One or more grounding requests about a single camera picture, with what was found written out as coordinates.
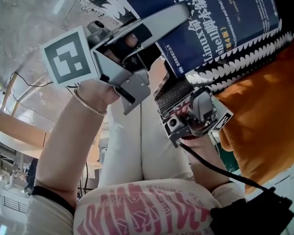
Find light wooden oval table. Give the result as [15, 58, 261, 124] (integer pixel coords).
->
[0, 72, 101, 167]

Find thin gold bangle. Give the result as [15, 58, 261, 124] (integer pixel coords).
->
[73, 88, 108, 117]

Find black equipment pack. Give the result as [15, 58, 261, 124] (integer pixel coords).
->
[209, 187, 294, 235]

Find orange cushion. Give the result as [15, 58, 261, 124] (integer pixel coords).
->
[214, 39, 294, 195]

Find person's left forearm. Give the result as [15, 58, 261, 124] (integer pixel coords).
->
[33, 78, 121, 214]

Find person's cream trousers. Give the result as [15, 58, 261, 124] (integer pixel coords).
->
[98, 57, 195, 188]

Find black and white patterned blanket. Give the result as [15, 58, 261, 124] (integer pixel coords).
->
[55, 0, 294, 94]

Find person's left hand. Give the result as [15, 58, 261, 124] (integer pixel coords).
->
[125, 33, 139, 48]

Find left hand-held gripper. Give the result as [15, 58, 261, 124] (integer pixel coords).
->
[41, 20, 154, 116]

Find person's white printed t-shirt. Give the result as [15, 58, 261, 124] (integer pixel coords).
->
[25, 179, 245, 235]

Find thick black cable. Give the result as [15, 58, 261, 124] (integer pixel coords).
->
[180, 142, 276, 193]

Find person's right forearm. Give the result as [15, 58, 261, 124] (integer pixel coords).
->
[181, 135, 232, 193]

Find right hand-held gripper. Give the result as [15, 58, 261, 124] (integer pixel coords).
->
[153, 79, 234, 148]

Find dark blue book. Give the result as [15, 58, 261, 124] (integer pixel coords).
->
[117, 0, 283, 79]

